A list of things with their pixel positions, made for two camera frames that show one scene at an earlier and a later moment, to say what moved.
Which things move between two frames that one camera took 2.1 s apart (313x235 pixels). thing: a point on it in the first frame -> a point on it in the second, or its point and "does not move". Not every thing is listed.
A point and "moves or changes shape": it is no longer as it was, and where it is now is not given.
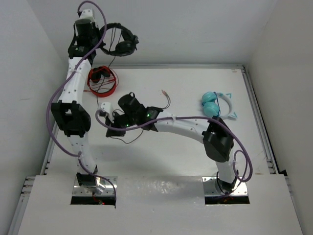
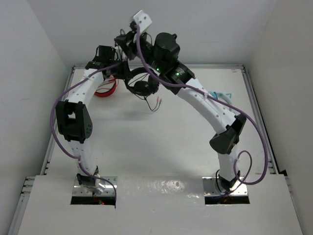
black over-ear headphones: x=125 y=47 moves or changes shape
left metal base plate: x=102 y=188 does not move
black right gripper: x=115 y=124 -> x=128 y=42
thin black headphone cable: x=169 y=104 -> x=155 y=109
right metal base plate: x=210 y=187 does not move
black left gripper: x=95 y=29 -> x=125 y=70
